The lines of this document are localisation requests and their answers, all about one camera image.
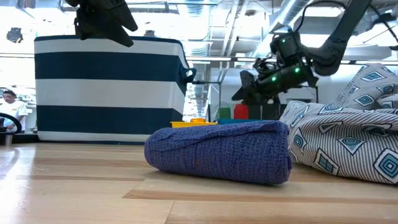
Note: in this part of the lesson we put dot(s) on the black curved hoop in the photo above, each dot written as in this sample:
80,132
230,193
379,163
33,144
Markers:
17,123

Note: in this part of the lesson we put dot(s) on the navy white striped fabric bin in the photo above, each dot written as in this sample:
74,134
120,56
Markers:
109,65

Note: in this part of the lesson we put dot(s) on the blue bandage roll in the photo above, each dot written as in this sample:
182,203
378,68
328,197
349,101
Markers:
217,152

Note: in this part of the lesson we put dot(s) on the yellow plastic basket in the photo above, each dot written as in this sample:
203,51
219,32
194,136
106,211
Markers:
192,124

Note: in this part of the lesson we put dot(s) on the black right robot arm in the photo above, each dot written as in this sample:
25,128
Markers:
329,56

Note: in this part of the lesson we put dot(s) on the grey patterned hospital gown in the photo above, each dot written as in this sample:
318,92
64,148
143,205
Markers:
342,140

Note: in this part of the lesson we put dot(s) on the silver ventilation duct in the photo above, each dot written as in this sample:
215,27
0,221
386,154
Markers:
287,15

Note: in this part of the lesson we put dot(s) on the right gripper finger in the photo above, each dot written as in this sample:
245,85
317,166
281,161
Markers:
244,96
248,82

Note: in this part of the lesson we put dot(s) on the standing person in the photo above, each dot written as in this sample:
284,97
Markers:
14,112

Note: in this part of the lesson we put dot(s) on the black aluminium mount frame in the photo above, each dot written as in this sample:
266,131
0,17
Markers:
25,139

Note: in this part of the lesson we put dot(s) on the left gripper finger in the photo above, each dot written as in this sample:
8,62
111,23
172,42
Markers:
119,14
112,29

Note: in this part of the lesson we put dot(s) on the teal plastic bin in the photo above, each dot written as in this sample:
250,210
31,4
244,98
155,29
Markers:
242,121

